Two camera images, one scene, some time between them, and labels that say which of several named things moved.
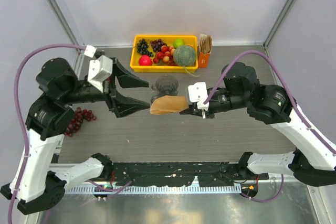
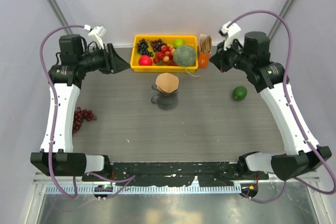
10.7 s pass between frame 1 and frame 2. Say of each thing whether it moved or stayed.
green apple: stayed
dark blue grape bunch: stayed
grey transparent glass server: moved
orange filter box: stayed
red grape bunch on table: stayed
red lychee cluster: stayed
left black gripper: moved
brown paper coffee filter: moved
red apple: stayed
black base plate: stayed
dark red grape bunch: stayed
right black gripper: moved
